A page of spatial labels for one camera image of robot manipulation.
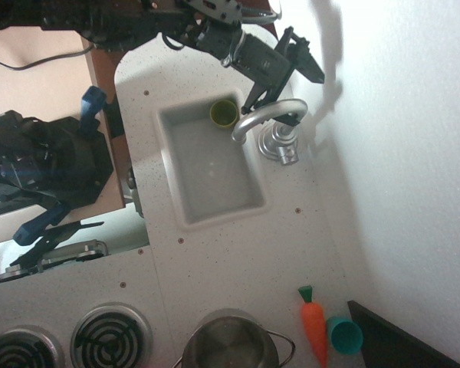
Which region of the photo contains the white rectangular sink basin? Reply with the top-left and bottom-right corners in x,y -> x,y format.
154,89 -> 271,231

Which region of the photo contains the blue clamp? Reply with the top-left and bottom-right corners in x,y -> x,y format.
78,86 -> 107,140
9,205 -> 104,269

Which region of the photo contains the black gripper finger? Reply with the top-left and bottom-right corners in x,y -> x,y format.
280,26 -> 325,84
240,82 -> 305,126

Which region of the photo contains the black coil burner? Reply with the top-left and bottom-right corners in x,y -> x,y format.
70,303 -> 153,367
0,325 -> 65,367

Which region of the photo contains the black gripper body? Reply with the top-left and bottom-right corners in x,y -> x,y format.
230,32 -> 291,90

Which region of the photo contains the silver curved faucet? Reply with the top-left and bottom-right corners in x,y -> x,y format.
231,102 -> 308,166

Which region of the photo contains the teal plastic cup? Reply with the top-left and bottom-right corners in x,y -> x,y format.
326,316 -> 364,355

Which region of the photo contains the stainless steel pot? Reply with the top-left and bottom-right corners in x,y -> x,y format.
173,315 -> 296,368

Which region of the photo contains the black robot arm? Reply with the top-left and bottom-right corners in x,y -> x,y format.
0,1 -> 325,114

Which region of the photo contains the blue clamp upper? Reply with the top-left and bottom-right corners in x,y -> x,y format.
78,86 -> 107,140

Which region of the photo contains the blue clamp lower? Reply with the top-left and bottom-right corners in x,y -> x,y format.
9,205 -> 104,269

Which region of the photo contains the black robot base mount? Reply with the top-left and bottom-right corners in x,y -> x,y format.
0,110 -> 113,215

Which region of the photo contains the black coil burner right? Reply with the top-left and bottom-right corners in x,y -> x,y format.
70,303 -> 153,367

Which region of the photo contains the black panel corner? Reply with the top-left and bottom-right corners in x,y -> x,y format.
347,301 -> 460,367

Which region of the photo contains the yellow-green cup in sink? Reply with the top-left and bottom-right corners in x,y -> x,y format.
209,100 -> 239,129

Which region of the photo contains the orange toy carrot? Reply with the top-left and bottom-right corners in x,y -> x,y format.
298,285 -> 327,367

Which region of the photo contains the black floor cable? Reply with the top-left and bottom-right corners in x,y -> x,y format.
0,44 -> 94,71

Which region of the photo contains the black coil burner left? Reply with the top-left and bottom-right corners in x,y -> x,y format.
0,325 -> 65,367

